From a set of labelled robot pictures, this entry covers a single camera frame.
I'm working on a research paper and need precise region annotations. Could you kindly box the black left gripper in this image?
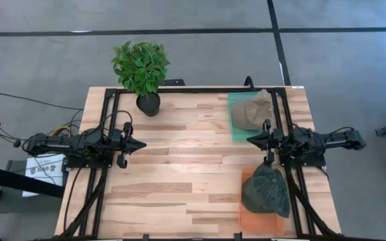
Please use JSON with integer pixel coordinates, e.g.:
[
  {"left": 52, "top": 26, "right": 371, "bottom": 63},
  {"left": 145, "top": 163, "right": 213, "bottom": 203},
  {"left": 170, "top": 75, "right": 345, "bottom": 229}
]
[{"left": 112, "top": 122, "right": 147, "bottom": 169}]

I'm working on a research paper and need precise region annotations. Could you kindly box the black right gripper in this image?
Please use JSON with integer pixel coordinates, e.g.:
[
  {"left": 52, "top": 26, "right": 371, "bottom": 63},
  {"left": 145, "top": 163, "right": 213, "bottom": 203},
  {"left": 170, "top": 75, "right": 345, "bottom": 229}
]
[{"left": 246, "top": 118, "right": 285, "bottom": 167}]

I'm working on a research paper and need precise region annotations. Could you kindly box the dark green cap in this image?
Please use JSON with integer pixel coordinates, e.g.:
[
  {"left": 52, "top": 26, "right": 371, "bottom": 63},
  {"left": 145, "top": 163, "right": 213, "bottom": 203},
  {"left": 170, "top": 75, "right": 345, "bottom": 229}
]
[
  {"left": 253, "top": 163, "right": 283, "bottom": 181},
  {"left": 241, "top": 170, "right": 291, "bottom": 218}
]

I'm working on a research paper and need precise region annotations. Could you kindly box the translucent green mat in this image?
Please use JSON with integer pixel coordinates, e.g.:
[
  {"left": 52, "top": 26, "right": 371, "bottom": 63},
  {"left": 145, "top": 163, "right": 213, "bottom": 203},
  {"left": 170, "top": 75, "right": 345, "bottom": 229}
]
[{"left": 227, "top": 92, "right": 274, "bottom": 143}]

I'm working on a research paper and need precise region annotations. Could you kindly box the green plant in black pot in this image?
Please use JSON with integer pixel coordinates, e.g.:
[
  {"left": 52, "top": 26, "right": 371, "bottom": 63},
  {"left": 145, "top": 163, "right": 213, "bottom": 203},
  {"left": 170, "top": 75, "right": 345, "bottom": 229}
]
[{"left": 111, "top": 40, "right": 171, "bottom": 117}]

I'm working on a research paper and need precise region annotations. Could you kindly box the translucent orange mat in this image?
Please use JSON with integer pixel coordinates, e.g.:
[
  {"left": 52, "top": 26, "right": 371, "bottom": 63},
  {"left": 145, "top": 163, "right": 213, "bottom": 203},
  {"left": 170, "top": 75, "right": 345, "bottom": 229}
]
[{"left": 239, "top": 167, "right": 287, "bottom": 235}]

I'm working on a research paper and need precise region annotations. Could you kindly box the white paper label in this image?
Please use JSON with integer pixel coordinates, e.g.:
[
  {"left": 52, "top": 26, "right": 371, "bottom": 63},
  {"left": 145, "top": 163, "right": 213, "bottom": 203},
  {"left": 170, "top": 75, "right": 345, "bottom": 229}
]
[{"left": 21, "top": 153, "right": 66, "bottom": 198}]

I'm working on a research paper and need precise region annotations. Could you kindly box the black beam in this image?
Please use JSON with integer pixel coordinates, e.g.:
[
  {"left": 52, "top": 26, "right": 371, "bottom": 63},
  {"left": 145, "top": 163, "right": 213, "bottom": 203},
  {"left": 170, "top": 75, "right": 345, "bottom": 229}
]
[{"left": 0, "top": 163, "right": 66, "bottom": 202}]

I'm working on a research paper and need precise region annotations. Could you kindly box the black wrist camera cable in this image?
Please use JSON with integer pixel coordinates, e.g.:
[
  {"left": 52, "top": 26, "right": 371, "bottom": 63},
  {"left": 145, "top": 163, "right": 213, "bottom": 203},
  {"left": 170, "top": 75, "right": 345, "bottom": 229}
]
[
  {"left": 326, "top": 126, "right": 357, "bottom": 135},
  {"left": 101, "top": 109, "right": 134, "bottom": 135}
]

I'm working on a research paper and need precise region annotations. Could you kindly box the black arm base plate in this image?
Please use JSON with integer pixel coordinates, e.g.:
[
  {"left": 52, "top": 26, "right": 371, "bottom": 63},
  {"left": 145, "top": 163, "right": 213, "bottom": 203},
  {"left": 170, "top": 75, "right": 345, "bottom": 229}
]
[
  {"left": 62, "top": 152, "right": 113, "bottom": 169},
  {"left": 279, "top": 140, "right": 327, "bottom": 168}
]

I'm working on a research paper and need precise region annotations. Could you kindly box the yellow cable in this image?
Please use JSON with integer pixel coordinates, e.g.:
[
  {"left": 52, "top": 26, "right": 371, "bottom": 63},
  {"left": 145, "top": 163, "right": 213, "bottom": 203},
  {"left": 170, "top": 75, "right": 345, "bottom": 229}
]
[{"left": 50, "top": 125, "right": 72, "bottom": 137}]

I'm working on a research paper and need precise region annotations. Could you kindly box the black aluminium table frame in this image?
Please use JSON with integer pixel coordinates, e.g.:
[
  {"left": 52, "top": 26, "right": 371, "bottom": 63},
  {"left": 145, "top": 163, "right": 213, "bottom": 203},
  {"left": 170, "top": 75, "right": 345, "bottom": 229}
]
[{"left": 58, "top": 86, "right": 344, "bottom": 241}]

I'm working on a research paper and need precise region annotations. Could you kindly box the long black cable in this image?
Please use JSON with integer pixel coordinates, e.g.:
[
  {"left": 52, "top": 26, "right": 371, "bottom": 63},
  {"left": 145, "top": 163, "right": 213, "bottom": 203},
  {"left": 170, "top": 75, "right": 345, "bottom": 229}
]
[{"left": 0, "top": 92, "right": 84, "bottom": 112}]

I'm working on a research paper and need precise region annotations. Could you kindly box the black cable with round plug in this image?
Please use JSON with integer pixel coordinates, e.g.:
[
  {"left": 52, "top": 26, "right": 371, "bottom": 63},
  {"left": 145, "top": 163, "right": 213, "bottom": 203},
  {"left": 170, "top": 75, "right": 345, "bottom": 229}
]
[{"left": 0, "top": 129, "right": 29, "bottom": 150}]

